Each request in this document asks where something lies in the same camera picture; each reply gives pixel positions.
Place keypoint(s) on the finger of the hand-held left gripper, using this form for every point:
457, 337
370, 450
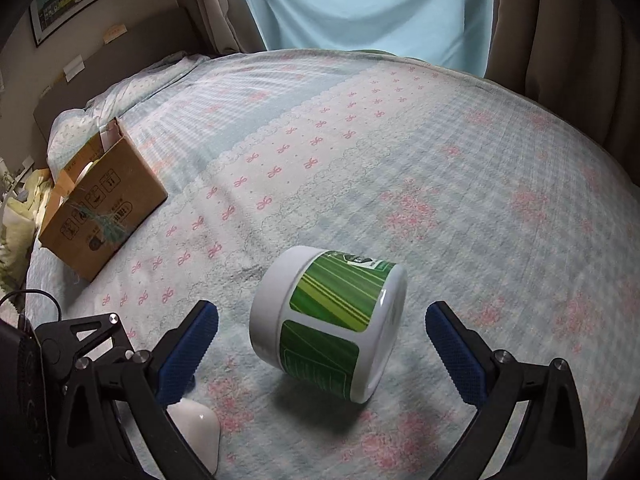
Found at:
55, 345

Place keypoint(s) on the light blue hanging cloth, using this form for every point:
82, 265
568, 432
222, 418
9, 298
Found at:
360, 5

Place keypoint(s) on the beige curtain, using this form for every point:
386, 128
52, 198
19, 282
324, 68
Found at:
225, 5
565, 35

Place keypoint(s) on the checked printed bed sheet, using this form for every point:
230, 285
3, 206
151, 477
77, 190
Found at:
400, 160

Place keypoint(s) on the pale yellow cloth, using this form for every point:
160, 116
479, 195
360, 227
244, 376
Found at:
17, 230

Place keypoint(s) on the tan sticky note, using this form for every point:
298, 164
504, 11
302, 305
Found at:
114, 32

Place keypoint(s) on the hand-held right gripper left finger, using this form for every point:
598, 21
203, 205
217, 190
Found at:
186, 355

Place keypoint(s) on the white remote control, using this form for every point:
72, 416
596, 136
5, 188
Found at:
197, 430

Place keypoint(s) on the cardboard box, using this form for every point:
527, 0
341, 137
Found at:
105, 210

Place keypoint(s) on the grey bed headboard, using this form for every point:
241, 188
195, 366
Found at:
145, 45

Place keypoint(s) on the pillow with printed cover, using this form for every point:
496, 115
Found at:
145, 85

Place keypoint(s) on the white jar with green label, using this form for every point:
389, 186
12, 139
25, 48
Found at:
320, 305

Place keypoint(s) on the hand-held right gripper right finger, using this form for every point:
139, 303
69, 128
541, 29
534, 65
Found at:
456, 355

